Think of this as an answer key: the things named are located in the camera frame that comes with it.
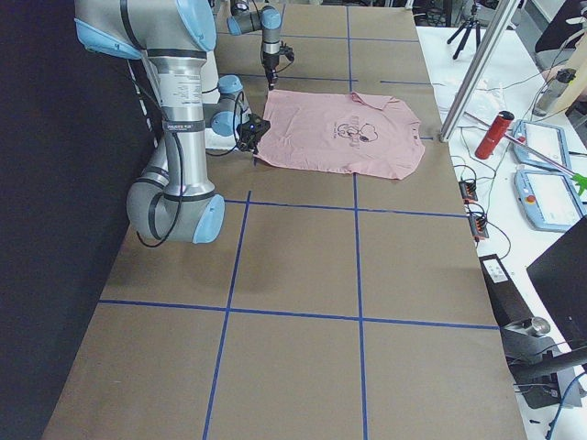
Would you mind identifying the black camera tripod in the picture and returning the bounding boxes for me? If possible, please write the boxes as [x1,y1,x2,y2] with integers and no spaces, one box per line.
[447,1,481,60]

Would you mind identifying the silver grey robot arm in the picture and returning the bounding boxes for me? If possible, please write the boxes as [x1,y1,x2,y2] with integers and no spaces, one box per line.
[74,1,271,248]
[227,1,282,91]

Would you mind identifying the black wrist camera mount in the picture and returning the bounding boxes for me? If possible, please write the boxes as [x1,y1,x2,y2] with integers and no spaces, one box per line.
[279,41,294,63]

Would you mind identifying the red water bottle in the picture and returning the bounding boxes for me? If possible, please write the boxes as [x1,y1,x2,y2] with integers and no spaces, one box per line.
[474,110,515,160]

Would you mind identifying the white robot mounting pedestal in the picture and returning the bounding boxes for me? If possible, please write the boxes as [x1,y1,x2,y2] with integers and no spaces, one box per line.
[201,51,250,150]

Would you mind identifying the black monitor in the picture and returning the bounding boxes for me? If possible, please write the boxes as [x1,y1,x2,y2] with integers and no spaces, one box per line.
[526,218,586,348]

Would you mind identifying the orange black connector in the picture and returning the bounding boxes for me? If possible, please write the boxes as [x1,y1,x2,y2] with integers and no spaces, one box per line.
[465,202,489,243]
[458,177,478,203]

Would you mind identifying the far blue teach pendant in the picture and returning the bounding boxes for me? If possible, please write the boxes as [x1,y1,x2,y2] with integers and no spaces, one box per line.
[510,120,570,171]

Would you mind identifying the black clamp with steel knob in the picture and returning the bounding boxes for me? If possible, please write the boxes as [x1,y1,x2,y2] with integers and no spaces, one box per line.
[500,317,586,409]

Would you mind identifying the aluminium frame post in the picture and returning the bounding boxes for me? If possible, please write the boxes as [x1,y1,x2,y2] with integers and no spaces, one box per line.
[439,1,520,142]

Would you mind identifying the near blue teach pendant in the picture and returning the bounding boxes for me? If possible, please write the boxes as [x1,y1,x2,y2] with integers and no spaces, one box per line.
[514,170,586,233]

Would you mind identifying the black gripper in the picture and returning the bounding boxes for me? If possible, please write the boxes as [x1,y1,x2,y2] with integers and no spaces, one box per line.
[237,115,271,151]
[261,51,279,90]

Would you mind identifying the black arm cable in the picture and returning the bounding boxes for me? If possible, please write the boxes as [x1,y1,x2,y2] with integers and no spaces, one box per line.
[135,86,251,248]

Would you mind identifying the pink Snoopy t-shirt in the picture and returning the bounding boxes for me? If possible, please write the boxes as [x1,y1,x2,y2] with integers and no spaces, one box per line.
[256,91,425,180]

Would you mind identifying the far orange black connector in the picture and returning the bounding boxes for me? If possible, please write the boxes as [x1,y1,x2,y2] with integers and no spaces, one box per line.
[458,177,478,203]

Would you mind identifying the near orange black connector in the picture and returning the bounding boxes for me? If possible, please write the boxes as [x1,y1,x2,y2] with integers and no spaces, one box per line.
[465,202,489,243]

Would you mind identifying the blue teach pendant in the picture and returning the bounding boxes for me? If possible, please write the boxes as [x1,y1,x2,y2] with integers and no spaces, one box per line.
[510,120,570,171]
[514,170,586,233]

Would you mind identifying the black box with label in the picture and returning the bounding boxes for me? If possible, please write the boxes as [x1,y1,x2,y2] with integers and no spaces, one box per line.
[479,254,533,327]

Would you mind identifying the grey clear drink bottle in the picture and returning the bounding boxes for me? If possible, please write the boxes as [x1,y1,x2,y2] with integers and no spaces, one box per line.
[532,68,576,116]

